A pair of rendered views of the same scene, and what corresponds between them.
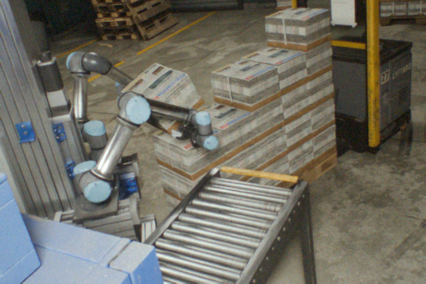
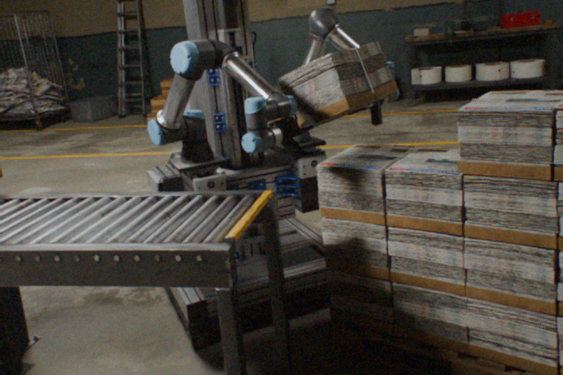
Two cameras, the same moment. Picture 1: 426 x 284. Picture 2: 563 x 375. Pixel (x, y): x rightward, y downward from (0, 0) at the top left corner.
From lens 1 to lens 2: 2.65 m
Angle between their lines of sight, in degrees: 68
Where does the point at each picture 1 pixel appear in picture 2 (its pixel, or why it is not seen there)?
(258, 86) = (486, 132)
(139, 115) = (178, 62)
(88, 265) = not seen: outside the picture
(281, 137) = (537, 267)
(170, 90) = (302, 69)
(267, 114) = (504, 198)
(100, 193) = (153, 134)
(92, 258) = not seen: outside the picture
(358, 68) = not seen: outside the picture
